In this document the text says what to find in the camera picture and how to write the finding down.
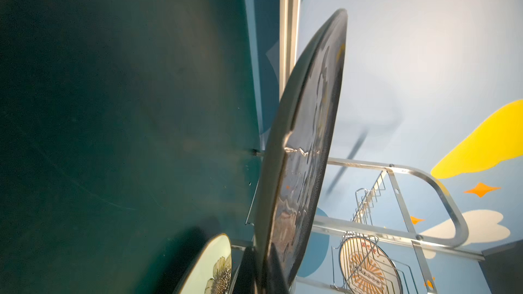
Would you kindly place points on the black glossy plate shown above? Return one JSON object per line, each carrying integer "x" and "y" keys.
{"x": 300, "y": 138}

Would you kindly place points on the pale green flower plate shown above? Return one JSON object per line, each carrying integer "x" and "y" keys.
{"x": 211, "y": 270}

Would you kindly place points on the chrome wire dish rack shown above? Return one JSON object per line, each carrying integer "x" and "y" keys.
{"x": 381, "y": 213}

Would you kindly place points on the orange sunburst plate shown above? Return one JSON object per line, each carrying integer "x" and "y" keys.
{"x": 366, "y": 268}

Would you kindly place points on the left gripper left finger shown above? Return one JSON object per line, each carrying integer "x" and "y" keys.
{"x": 244, "y": 280}

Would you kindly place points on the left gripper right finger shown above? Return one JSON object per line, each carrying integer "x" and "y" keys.
{"x": 275, "y": 282}

